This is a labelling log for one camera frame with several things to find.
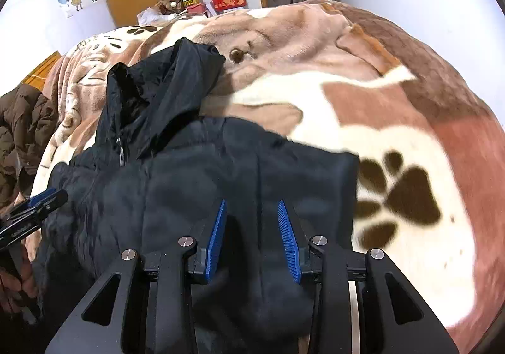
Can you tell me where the person's left hand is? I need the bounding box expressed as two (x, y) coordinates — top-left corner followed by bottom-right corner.
(0, 253), (39, 315)

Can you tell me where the paw print blanket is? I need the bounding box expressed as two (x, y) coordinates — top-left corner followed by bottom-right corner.
(32, 0), (505, 351)

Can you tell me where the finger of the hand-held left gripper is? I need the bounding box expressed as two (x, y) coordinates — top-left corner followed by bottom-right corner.
(33, 190), (69, 220)
(7, 187), (59, 221)

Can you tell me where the crumpled white bag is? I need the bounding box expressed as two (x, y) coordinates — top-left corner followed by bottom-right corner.
(137, 7), (166, 25)

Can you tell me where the brown puffer jacket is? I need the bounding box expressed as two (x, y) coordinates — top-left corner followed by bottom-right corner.
(0, 83), (60, 208)

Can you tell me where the black puffer jacket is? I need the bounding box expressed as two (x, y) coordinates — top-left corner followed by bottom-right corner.
(32, 37), (360, 354)

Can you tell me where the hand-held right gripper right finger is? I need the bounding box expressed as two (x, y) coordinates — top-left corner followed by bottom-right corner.
(277, 200), (460, 354)

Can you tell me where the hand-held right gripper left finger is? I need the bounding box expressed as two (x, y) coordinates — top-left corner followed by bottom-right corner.
(44, 199), (229, 354)

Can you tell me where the wooden bed frame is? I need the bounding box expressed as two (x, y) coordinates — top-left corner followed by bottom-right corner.
(20, 52), (62, 86)

